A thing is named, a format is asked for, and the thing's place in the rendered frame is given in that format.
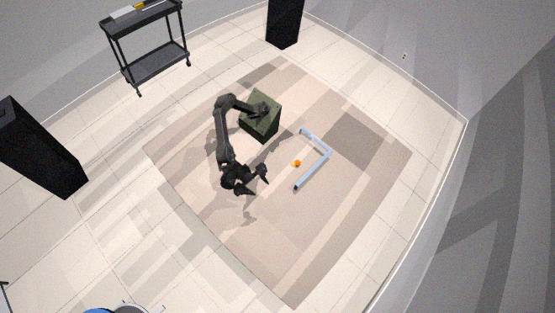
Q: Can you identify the light blue l-shaped wall top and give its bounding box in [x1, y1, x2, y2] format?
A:
[293, 127, 333, 191]

